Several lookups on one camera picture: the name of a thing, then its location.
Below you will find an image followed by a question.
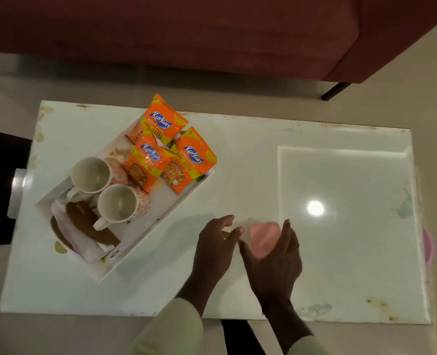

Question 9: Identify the person's left hand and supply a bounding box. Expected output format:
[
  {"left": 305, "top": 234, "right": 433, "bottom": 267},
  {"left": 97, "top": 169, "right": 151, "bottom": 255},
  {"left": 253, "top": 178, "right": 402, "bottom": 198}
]
[{"left": 191, "top": 215, "right": 245, "bottom": 281}]

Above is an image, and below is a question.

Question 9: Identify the person's right hand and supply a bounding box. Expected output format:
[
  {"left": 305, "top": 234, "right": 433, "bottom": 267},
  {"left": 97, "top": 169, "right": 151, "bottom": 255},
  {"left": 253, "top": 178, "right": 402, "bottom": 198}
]
[{"left": 239, "top": 219, "right": 303, "bottom": 304}]

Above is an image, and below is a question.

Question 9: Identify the pink soft cloth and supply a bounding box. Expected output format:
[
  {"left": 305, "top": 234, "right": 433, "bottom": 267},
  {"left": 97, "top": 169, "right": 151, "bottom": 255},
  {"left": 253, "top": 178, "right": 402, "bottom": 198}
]
[{"left": 249, "top": 222, "right": 281, "bottom": 260}]

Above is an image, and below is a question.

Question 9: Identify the person's right forearm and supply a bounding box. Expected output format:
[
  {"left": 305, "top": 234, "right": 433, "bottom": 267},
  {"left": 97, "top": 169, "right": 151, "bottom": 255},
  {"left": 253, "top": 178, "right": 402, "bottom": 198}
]
[{"left": 261, "top": 296, "right": 331, "bottom": 355}]

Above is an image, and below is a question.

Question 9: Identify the person's left forearm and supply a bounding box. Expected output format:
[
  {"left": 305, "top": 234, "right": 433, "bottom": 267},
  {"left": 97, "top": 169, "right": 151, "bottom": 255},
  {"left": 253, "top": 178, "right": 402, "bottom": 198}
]
[{"left": 131, "top": 275, "right": 220, "bottom": 355}]

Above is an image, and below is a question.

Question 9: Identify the white rectangular serving tray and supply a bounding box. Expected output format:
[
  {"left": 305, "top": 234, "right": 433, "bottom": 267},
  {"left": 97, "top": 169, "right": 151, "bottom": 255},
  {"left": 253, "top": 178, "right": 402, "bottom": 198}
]
[{"left": 34, "top": 117, "right": 215, "bottom": 283}]

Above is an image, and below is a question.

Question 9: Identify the orange snack packet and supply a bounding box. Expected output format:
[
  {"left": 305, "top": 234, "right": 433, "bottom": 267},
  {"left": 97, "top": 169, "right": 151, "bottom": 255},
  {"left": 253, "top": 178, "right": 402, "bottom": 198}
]
[
  {"left": 161, "top": 126, "right": 218, "bottom": 196},
  {"left": 121, "top": 135, "right": 177, "bottom": 195},
  {"left": 126, "top": 93, "right": 189, "bottom": 147}
]

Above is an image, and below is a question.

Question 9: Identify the white floral cup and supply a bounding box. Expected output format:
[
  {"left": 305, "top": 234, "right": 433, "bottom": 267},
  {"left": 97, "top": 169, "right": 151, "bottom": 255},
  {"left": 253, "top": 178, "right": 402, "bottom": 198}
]
[
  {"left": 93, "top": 183, "right": 152, "bottom": 232},
  {"left": 67, "top": 156, "right": 129, "bottom": 203}
]

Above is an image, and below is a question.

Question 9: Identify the white folded napkin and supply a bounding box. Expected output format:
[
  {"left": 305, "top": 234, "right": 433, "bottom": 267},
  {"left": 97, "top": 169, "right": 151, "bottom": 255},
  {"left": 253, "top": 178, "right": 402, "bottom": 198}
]
[{"left": 51, "top": 199, "right": 116, "bottom": 263}]

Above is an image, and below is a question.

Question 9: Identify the brown oval coaster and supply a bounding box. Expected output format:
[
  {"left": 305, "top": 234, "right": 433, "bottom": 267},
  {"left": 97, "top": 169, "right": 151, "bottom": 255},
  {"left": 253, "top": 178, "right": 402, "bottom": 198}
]
[
  {"left": 50, "top": 216, "right": 75, "bottom": 252},
  {"left": 65, "top": 201, "right": 121, "bottom": 247}
]

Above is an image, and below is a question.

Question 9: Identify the black sofa leg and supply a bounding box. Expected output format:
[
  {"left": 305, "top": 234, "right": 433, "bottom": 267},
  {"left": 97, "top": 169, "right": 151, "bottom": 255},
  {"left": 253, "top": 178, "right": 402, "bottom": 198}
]
[{"left": 321, "top": 82, "right": 352, "bottom": 102}]

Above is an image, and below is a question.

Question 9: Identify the pink round plastic object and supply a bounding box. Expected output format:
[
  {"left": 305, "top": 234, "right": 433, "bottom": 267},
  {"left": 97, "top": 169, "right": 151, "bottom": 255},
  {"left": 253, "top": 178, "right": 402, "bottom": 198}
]
[{"left": 422, "top": 227, "right": 435, "bottom": 265}]

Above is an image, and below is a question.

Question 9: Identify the maroon sofa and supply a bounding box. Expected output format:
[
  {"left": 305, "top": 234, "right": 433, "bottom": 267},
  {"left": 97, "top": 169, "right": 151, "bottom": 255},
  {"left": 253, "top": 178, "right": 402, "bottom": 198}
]
[{"left": 0, "top": 0, "right": 437, "bottom": 85}]

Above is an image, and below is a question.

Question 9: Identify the silver metal table leg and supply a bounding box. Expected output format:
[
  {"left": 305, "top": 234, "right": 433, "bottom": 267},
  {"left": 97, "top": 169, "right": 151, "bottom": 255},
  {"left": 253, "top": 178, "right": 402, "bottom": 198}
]
[{"left": 7, "top": 168, "right": 27, "bottom": 219}]

